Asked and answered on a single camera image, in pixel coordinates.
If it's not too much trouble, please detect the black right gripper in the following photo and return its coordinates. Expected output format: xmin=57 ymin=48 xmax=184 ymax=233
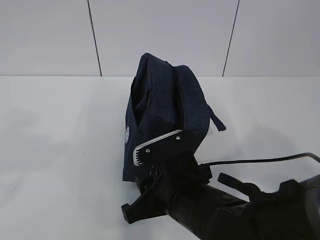
xmin=121 ymin=152 xmax=250 ymax=240

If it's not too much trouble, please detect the navy blue fabric bag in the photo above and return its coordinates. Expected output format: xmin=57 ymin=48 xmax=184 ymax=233
xmin=122 ymin=53 xmax=227 ymax=182

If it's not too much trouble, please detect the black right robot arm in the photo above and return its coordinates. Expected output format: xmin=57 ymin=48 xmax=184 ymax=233
xmin=121 ymin=152 xmax=320 ymax=240

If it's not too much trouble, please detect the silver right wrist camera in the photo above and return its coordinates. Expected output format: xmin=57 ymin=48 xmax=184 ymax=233
xmin=132 ymin=129 xmax=198 ymax=167

